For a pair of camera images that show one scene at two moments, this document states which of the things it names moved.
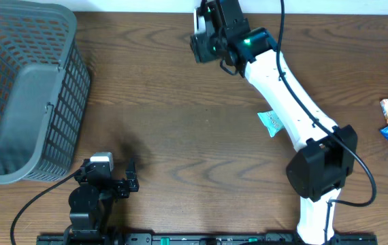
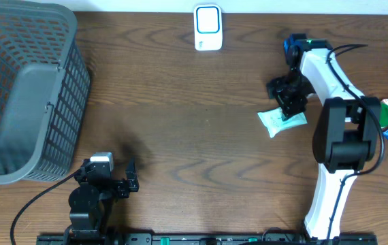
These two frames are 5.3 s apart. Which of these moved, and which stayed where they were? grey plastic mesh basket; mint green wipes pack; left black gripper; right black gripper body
Moved: right black gripper body
Stayed: grey plastic mesh basket; left black gripper; mint green wipes pack
